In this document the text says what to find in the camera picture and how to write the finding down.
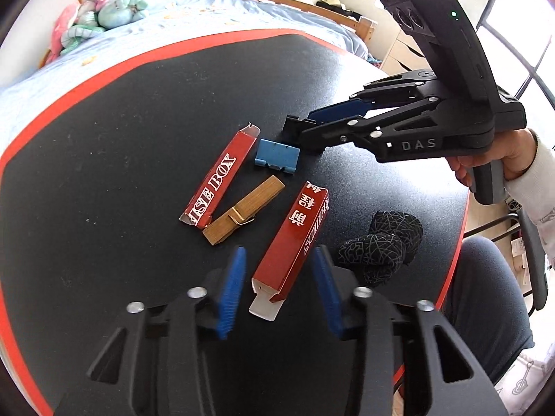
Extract person's leg in dark pants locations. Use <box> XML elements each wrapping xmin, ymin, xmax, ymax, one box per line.
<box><xmin>441</xmin><ymin>236</ymin><xmax>537</xmax><ymax>384</ymax></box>

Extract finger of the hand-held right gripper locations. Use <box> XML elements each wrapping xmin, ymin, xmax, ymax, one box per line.
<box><xmin>307</xmin><ymin>68</ymin><xmax>436</xmax><ymax>127</ymax></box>
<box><xmin>281</xmin><ymin>95</ymin><xmax>441</xmax><ymax>155</ymax></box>

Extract teal plush toy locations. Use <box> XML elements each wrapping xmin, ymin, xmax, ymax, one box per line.
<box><xmin>96</xmin><ymin>0</ymin><xmax>149</xmax><ymax>29</ymax></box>

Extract wooden clothespin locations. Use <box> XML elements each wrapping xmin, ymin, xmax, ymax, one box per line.
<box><xmin>202</xmin><ymin>176</ymin><xmax>286</xmax><ymax>246</ymax></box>

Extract pink plush toy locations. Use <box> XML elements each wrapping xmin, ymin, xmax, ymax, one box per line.
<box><xmin>40</xmin><ymin>2</ymin><xmax>84</xmax><ymax>68</ymax></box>

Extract white drawer cabinet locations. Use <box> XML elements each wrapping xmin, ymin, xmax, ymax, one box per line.
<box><xmin>382</xmin><ymin>34</ymin><xmax>429</xmax><ymax>78</ymax></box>

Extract dark clothes with hat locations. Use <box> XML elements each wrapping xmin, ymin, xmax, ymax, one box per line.
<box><xmin>316</xmin><ymin>0</ymin><xmax>361</xmax><ymax>21</ymax></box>

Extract person's right forearm white sleeve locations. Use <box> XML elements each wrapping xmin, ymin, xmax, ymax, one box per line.
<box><xmin>504</xmin><ymin>130</ymin><xmax>555</xmax><ymax>270</ymax></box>

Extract grey chair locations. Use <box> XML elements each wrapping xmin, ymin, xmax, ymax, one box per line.
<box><xmin>463</xmin><ymin>207</ymin><xmax>549</xmax><ymax>313</ymax></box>

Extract wooden bed frame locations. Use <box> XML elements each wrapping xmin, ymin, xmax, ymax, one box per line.
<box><xmin>232</xmin><ymin>0</ymin><xmax>378</xmax><ymax>45</ymax></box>

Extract black patterned rolled sock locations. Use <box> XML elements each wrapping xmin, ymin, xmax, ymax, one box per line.
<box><xmin>368</xmin><ymin>210</ymin><xmax>424</xmax><ymax>266</ymax></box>
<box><xmin>337</xmin><ymin>233</ymin><xmax>407</xmax><ymax>288</ymax></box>

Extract blue plastic block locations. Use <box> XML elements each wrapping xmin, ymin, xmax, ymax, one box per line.
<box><xmin>252</xmin><ymin>138</ymin><xmax>301</xmax><ymax>176</ymax></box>

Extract person's right hand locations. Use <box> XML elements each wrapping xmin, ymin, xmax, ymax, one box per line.
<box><xmin>446</xmin><ymin>128</ymin><xmax>541</xmax><ymax>192</ymax></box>

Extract red carton with white letters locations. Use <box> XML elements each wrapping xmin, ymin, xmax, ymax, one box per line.
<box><xmin>179</xmin><ymin>123</ymin><xmax>262</xmax><ymax>229</ymax></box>

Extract black window frame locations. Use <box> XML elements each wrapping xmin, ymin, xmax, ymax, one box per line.
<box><xmin>475</xmin><ymin>0</ymin><xmax>555</xmax><ymax>111</ymax></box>

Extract bed with light blue sheet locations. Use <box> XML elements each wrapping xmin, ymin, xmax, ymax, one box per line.
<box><xmin>0</xmin><ymin>0</ymin><xmax>370</xmax><ymax>157</ymax></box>

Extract red carton with white characters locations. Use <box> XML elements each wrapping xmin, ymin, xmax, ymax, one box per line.
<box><xmin>249</xmin><ymin>181</ymin><xmax>330</xmax><ymax>322</ymax></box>

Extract white patterned shirt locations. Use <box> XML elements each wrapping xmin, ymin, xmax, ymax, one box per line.
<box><xmin>493</xmin><ymin>343</ymin><xmax>555</xmax><ymax>416</ymax></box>

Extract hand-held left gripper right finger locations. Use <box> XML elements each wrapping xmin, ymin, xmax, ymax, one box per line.
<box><xmin>311</xmin><ymin>245</ymin><xmax>511</xmax><ymax>416</ymax></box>

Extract striped green plush toy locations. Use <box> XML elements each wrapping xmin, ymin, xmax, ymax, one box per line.
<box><xmin>60</xmin><ymin>23</ymin><xmax>107</xmax><ymax>56</ymax></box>

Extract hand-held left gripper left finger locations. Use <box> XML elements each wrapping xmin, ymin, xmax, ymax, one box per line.
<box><xmin>54</xmin><ymin>245</ymin><xmax>248</xmax><ymax>416</ymax></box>

